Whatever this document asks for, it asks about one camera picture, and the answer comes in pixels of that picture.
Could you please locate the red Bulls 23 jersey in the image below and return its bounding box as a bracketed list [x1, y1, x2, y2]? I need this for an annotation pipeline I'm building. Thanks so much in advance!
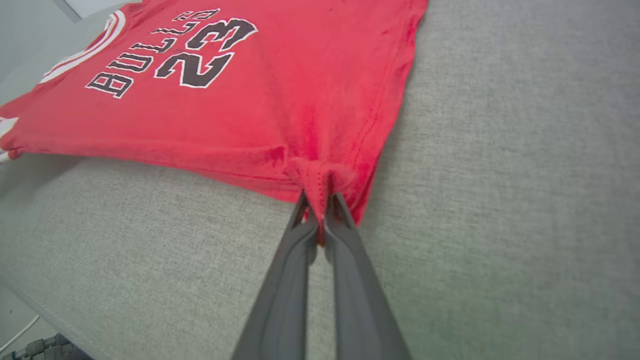
[0, 0, 430, 247]

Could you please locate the dark grey ridged base part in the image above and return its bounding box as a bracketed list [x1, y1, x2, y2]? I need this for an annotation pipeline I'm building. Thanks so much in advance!
[14, 333, 94, 360]

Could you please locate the white cable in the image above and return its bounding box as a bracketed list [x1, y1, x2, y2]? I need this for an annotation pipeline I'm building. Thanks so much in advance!
[0, 314, 41, 354]

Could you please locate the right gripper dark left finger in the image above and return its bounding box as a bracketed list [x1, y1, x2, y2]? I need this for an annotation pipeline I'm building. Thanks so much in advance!
[232, 189, 319, 360]

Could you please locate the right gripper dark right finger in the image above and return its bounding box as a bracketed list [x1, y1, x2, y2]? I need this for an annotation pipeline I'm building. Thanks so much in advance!
[323, 192, 412, 360]

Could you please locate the grey fabric sofa cushion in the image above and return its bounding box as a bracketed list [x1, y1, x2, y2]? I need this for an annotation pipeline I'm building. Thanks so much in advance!
[0, 0, 640, 360]

